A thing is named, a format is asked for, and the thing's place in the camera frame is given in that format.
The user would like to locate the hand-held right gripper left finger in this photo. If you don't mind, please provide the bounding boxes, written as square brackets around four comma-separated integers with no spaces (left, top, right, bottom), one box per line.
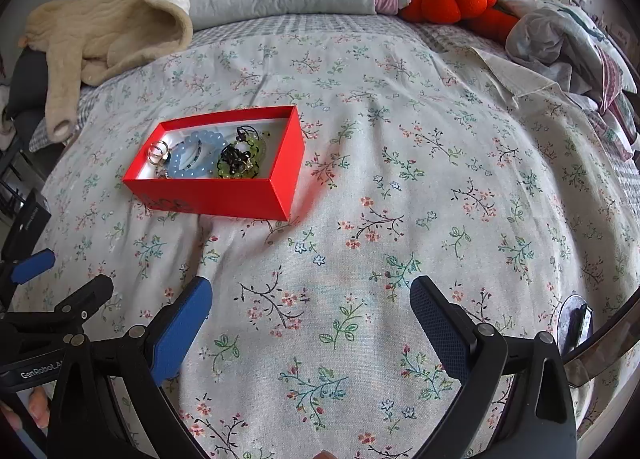
[47,276,214,459]

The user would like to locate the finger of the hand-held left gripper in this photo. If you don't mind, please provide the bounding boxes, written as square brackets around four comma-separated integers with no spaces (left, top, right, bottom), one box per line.
[0,274,115,340]
[0,247,57,311]

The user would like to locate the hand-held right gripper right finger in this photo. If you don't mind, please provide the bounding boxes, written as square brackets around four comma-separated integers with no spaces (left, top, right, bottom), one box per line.
[400,275,580,459]

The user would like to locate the red cardboard box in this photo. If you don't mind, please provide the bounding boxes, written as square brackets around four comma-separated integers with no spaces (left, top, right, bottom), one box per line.
[122,105,306,221]

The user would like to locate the gold ring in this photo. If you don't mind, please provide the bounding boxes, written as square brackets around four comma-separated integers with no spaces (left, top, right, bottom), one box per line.
[147,140,174,165]

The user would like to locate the pale blue bead bracelet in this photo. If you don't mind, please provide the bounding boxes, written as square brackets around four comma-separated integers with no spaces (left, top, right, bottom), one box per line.
[166,131,222,178]

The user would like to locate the dark flower hair clip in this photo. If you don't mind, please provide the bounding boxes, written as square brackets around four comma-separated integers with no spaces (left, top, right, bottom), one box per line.
[222,146,257,173]

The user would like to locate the green bead bracelet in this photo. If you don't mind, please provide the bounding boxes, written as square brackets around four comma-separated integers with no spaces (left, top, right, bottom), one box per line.
[216,135,269,178]

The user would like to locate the person's left hand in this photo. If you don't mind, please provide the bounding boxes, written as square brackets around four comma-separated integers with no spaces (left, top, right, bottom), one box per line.
[0,385,52,440]

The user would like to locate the black printed box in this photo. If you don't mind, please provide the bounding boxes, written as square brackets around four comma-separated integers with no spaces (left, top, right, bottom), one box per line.
[9,189,52,260]

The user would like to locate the black chair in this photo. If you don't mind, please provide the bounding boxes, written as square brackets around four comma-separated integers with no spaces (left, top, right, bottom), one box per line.
[0,139,32,221]

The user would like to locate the round silver object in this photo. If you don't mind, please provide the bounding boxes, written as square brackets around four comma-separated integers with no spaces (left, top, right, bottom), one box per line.
[556,295,594,356]

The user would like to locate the floral bed cover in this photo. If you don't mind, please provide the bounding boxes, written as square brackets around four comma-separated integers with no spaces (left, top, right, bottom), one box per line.
[10,29,640,459]

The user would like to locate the dark grey cushion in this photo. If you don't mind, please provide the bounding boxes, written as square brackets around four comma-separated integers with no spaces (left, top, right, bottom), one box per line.
[9,46,52,116]

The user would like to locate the beige fleece jacket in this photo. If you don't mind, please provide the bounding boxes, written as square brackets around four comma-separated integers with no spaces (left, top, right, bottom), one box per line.
[19,0,194,142]

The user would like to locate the pink striped cloth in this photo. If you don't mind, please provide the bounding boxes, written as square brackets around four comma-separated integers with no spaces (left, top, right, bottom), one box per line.
[589,49,640,161]

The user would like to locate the grey-white crumpled garment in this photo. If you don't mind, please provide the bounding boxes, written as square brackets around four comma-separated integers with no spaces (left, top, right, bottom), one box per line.
[505,2,636,96]

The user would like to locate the orange pumpkin plush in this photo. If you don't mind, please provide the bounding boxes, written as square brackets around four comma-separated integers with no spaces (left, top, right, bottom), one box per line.
[399,0,489,24]
[467,6,522,43]

